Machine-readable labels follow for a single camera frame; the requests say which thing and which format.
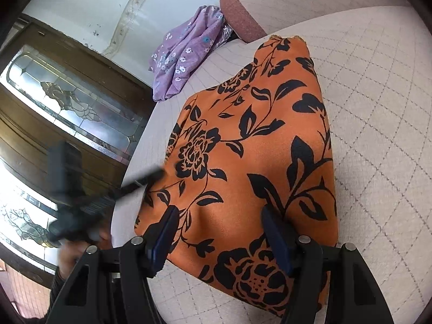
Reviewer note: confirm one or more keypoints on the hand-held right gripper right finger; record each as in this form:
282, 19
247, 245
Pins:
275, 239

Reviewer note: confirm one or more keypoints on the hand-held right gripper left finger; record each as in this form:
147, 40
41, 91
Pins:
162, 239

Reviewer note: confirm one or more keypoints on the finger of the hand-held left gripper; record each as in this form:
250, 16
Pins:
145, 179

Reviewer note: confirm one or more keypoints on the orange black floral garment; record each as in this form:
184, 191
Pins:
256, 141

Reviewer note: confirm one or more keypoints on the person's left forearm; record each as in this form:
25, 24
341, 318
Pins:
57, 285

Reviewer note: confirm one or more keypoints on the person's left hand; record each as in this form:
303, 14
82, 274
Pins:
72, 253

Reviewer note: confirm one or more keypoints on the wooden door with glass panes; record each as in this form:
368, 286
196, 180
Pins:
67, 74

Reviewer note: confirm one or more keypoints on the purple floral cloth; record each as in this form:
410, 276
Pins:
185, 50

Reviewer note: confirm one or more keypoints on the pink quilted mattress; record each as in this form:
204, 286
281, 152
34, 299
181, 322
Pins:
371, 108

